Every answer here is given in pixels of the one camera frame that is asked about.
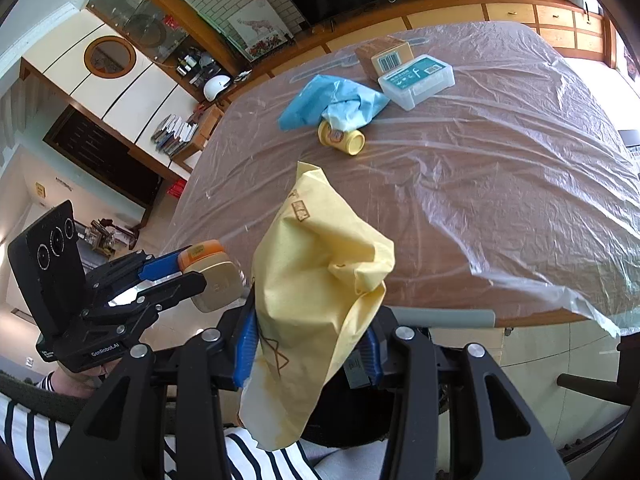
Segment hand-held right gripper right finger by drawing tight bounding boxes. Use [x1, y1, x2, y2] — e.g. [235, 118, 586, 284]
[345, 307, 571, 480]

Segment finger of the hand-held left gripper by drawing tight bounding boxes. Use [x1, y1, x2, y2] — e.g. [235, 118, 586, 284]
[137, 246, 196, 282]
[107, 272, 208, 311]

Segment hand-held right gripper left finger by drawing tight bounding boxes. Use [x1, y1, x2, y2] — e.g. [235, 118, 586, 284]
[45, 305, 261, 480]

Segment orange lid jar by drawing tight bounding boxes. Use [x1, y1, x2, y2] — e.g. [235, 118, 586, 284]
[177, 239, 247, 314]

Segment yellow plastic bag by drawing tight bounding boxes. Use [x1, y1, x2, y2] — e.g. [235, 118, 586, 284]
[239, 161, 396, 451]

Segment person's left hand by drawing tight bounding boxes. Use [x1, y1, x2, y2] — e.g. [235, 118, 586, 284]
[50, 360, 111, 403]

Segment dark wooden low cabinet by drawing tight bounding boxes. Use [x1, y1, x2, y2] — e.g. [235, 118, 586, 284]
[45, 107, 166, 206]

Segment stack of books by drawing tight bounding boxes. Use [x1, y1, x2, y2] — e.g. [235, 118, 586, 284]
[151, 114, 200, 157]

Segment small wooden side table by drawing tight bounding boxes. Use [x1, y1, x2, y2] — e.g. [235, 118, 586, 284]
[170, 105, 224, 171]

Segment striped shirt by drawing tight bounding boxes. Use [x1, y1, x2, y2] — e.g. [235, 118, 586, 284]
[0, 370, 321, 480]

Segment white helmet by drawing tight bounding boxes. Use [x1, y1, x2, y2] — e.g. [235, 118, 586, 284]
[202, 74, 233, 102]

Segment dark wooden chair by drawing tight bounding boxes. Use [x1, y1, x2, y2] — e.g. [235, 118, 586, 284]
[557, 372, 640, 406]

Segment yellow cup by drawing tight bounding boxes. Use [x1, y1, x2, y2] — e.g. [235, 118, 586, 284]
[317, 119, 366, 157]

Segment blue plastic bag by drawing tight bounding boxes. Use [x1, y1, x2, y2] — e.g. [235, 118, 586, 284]
[277, 74, 391, 132]

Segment glass display cabinet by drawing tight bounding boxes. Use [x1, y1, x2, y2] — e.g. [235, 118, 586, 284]
[85, 0, 241, 91]

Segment electric fan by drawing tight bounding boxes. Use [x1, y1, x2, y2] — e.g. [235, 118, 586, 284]
[125, 7, 168, 46]

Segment red flower picture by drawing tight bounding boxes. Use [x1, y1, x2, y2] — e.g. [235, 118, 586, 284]
[245, 35, 294, 62]

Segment giraffe picture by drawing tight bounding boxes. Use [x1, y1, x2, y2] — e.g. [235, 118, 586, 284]
[227, 0, 293, 48]

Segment clear plastic box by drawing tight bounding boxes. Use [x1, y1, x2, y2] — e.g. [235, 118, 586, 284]
[377, 53, 456, 112]

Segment brown cardboard box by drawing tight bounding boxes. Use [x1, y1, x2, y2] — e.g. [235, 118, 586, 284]
[355, 36, 413, 82]

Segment long wooden media cabinet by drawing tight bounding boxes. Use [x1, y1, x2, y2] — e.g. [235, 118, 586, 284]
[190, 0, 621, 116]

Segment round wooden wall mirror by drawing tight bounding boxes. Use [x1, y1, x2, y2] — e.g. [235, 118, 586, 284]
[84, 36, 137, 78]

